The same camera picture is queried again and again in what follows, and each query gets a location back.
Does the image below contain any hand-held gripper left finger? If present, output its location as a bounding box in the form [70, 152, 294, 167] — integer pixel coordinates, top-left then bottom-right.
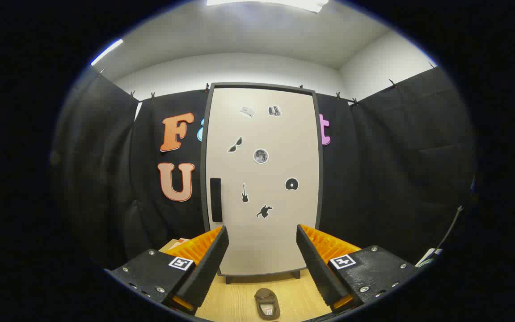
[105, 225, 230, 316]

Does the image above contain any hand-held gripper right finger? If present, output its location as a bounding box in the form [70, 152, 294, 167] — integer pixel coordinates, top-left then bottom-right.
[296, 224, 419, 314]

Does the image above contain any brown fuzzy shoe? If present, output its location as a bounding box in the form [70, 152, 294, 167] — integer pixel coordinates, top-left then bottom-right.
[254, 288, 281, 321]

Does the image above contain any black door handle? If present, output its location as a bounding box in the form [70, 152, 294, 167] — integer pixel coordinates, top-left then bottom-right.
[210, 178, 223, 223]

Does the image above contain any beige shoe cabinet door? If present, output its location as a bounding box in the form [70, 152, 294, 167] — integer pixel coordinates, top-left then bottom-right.
[205, 87, 321, 277]

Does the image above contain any dark grey shoe cabinet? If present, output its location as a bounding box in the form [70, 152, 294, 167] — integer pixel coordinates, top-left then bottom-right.
[200, 82, 325, 285]

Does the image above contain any white and green card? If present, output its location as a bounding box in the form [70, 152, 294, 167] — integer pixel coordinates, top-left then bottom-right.
[415, 248, 442, 267]

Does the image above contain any black backdrop cloth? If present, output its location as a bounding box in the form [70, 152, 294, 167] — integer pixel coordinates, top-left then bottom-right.
[52, 65, 477, 273]

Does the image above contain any long ceiling light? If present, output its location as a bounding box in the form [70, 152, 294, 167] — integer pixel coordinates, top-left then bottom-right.
[91, 39, 124, 66]

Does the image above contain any wide ceiling light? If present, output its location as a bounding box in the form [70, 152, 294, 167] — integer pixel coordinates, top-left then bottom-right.
[207, 0, 329, 13]

